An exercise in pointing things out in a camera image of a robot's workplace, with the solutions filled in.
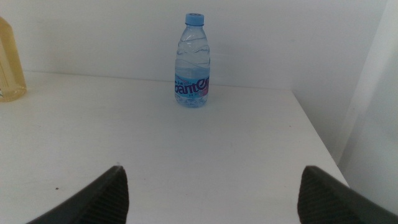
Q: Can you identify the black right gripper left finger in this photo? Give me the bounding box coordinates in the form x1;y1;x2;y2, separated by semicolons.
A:
26;165;130;224

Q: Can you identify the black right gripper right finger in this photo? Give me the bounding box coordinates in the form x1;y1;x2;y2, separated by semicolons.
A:
297;165;398;224

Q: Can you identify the clear water bottle blue cap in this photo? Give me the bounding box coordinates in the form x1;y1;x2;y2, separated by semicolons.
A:
174;12;211;109

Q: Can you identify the yellow tea bottle white cap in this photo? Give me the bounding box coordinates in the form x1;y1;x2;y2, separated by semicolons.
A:
0;17;28;103

